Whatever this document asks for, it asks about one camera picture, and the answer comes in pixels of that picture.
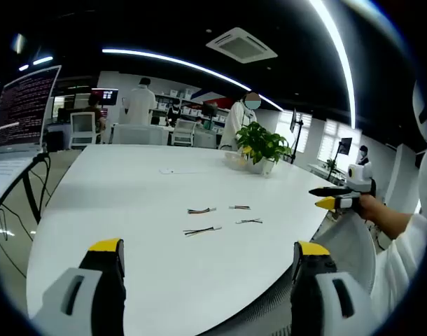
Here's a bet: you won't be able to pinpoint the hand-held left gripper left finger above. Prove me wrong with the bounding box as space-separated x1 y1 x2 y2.
31 237 127 336

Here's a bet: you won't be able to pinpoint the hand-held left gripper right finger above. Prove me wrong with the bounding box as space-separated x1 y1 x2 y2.
290 240 384 336

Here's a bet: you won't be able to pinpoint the person's right hand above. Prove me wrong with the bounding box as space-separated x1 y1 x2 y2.
358 193 388 225

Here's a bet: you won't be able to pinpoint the small green plant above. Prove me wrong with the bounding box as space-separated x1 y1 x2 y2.
324 157 340 180

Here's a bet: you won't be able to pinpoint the grey mesh office chair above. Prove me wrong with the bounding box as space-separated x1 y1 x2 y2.
199 209 379 336

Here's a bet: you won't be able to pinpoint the potted green plant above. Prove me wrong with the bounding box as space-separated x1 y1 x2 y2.
235 121 293 176

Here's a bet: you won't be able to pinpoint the clear plastic container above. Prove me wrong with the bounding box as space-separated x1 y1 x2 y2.
224 150 250 172

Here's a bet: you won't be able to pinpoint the black stand legs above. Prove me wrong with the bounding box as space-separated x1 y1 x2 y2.
20 153 52 225

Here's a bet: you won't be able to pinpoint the wide ceiling light strip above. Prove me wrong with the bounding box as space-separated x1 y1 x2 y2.
308 0 357 129

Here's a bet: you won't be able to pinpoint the white slanted stand tray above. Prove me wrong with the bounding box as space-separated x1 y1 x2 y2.
0 153 36 213

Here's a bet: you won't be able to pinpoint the white office chair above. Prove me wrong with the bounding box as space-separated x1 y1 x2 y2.
172 118 197 147
69 111 97 148

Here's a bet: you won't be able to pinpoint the shelf with white boxes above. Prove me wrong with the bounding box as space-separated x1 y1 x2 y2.
153 88 232 134

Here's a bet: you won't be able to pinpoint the ceiling air conditioner vent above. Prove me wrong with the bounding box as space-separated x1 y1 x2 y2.
205 27 279 64

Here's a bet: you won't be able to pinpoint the large computer monitor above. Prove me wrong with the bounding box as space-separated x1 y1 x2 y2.
0 64 62 155

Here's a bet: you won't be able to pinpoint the long ceiling light strip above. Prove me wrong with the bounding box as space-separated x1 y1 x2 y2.
101 48 285 113

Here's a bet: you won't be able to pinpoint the black floor cables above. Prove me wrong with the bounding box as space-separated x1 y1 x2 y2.
0 202 36 246

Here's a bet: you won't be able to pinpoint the wall display screen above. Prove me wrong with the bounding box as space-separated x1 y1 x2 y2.
91 87 120 106

